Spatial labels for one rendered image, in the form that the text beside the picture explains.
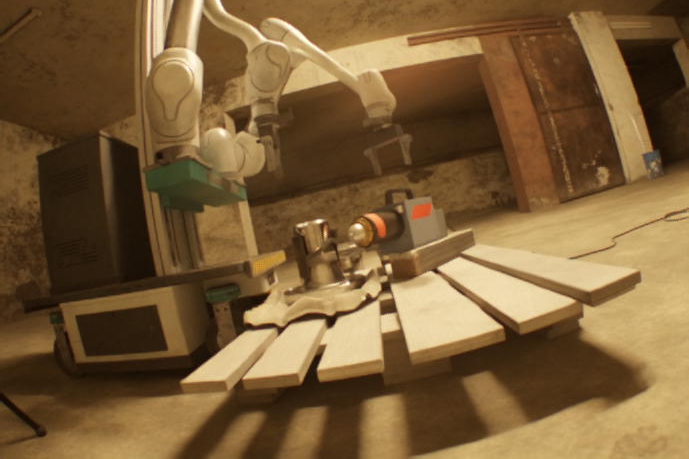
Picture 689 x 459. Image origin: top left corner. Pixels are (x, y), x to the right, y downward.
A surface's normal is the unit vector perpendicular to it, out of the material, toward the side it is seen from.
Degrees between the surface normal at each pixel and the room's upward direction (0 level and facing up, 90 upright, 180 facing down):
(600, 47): 90
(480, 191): 90
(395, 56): 90
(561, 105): 90
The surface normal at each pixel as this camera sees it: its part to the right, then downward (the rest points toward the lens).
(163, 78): 0.44, -0.07
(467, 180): -0.08, -0.07
